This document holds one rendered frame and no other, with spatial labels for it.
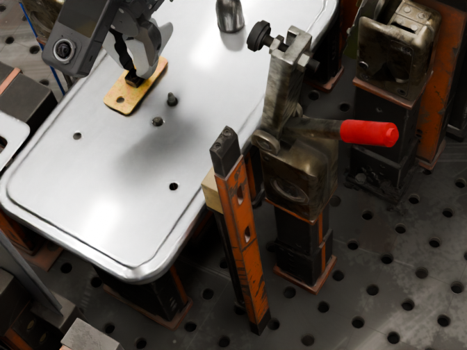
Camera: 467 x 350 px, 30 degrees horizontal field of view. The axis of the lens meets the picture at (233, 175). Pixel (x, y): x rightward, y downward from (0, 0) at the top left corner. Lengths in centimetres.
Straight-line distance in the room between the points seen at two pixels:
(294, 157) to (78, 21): 25
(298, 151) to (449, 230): 41
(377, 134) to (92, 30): 29
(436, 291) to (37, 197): 55
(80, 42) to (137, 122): 16
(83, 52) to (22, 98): 22
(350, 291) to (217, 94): 36
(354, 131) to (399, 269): 44
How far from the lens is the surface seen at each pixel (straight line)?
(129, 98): 99
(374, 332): 118
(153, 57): 92
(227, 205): 81
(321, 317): 118
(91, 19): 85
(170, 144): 96
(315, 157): 88
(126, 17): 88
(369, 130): 79
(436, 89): 112
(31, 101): 106
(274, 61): 75
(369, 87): 104
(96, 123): 99
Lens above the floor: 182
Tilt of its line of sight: 62 degrees down
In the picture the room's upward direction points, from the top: 11 degrees counter-clockwise
